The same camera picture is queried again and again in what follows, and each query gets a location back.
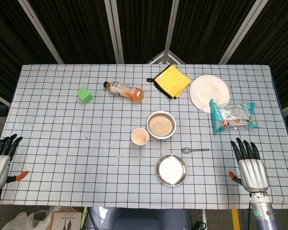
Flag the teal snack packet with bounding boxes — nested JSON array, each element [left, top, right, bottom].
[[209, 99, 260, 135]]

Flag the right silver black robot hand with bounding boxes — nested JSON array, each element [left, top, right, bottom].
[[228, 137, 270, 193]]

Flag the white screen frame post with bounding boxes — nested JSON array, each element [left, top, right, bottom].
[[218, 0, 271, 65], [17, 0, 64, 64], [146, 0, 186, 65], [104, 0, 125, 64]]

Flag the green cube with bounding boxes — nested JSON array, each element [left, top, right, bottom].
[[77, 87, 94, 104]]

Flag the white plastic bag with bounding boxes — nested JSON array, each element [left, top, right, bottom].
[[2, 208, 56, 230]]

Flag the bowl of grain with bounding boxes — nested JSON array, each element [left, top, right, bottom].
[[146, 110, 177, 140]]

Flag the checkered blue tablecloth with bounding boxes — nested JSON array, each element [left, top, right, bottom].
[[0, 63, 288, 210]]

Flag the metal spoon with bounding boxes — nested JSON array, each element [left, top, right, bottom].
[[181, 147, 210, 154]]

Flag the orange drink bottle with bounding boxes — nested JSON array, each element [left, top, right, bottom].
[[103, 81, 144, 103]]

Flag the brown cardboard box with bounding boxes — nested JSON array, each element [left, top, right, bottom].
[[48, 211, 84, 230]]

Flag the white paper plate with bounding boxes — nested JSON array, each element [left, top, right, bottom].
[[189, 74, 230, 113]]

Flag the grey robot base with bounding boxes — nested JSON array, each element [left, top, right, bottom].
[[86, 206, 192, 230]]

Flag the metal dish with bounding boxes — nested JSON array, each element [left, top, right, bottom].
[[155, 153, 188, 187]]

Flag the white paper cup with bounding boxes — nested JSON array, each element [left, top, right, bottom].
[[131, 127, 150, 147]]

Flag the yellow cloth with black trim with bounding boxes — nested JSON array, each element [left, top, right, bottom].
[[146, 64, 192, 100]]

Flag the green cable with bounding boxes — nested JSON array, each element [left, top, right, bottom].
[[80, 207, 89, 230]]

